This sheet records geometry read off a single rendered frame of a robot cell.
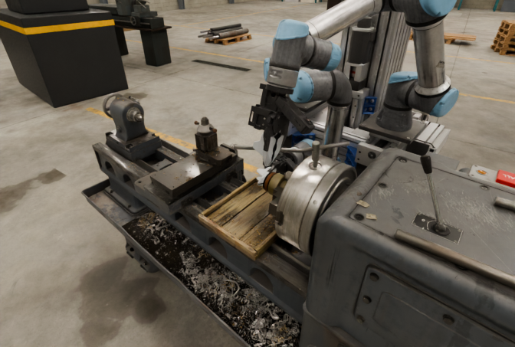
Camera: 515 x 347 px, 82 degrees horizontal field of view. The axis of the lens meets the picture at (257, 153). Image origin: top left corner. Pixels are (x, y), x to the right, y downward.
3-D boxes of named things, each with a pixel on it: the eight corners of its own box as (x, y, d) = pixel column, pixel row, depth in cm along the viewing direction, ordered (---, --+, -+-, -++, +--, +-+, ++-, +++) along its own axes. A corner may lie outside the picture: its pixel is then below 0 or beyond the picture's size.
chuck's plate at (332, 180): (352, 215, 113) (362, 148, 95) (307, 276, 95) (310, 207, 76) (343, 211, 115) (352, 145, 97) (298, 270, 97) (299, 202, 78)
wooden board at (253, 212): (308, 208, 128) (309, 201, 126) (254, 261, 105) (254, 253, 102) (255, 181, 145) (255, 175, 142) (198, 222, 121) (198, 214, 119)
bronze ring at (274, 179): (296, 174, 105) (276, 165, 110) (281, 187, 99) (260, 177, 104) (296, 194, 110) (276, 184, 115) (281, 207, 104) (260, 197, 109)
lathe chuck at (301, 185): (343, 211, 115) (352, 145, 97) (298, 270, 97) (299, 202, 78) (323, 201, 120) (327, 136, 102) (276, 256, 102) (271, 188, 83)
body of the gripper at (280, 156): (261, 175, 119) (279, 162, 127) (278, 183, 114) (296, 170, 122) (261, 158, 115) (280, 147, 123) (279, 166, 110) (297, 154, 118)
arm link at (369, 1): (385, -37, 97) (264, 29, 87) (415, -38, 89) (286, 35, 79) (387, 0, 104) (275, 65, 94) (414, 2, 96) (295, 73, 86)
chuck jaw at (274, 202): (306, 197, 97) (285, 212, 88) (303, 210, 99) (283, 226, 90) (278, 184, 103) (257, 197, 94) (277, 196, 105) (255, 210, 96)
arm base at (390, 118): (382, 114, 141) (387, 94, 136) (416, 122, 133) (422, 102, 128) (369, 124, 132) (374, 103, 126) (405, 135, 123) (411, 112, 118)
